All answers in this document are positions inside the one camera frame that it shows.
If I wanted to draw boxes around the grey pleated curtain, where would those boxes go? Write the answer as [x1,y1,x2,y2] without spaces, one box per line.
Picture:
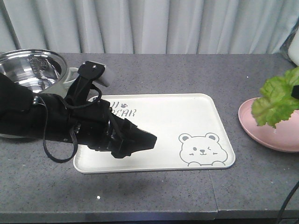
[0,0,299,54]

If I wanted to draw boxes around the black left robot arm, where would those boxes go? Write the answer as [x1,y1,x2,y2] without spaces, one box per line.
[0,75,157,159]

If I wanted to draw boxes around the pink round plate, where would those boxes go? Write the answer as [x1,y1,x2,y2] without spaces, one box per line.
[238,98,299,153]

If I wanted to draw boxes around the green lettuce leaf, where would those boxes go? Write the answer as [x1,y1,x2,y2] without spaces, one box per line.
[251,67,299,128]

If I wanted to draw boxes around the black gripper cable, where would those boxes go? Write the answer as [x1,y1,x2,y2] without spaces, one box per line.
[43,97,79,164]
[277,185,299,224]

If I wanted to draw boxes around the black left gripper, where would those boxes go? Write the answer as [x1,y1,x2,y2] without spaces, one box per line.
[71,100,157,159]

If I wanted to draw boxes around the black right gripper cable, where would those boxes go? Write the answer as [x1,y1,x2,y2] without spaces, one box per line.
[277,185,299,224]

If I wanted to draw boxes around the cream bear print tray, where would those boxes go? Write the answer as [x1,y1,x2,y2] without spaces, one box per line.
[73,93,235,173]

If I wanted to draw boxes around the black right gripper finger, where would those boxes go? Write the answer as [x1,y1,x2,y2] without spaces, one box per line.
[291,85,299,99]

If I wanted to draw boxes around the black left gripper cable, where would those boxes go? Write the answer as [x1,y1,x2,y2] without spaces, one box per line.
[43,97,79,164]

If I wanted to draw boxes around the white appliance at right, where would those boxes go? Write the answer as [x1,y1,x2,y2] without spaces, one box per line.
[288,30,299,66]

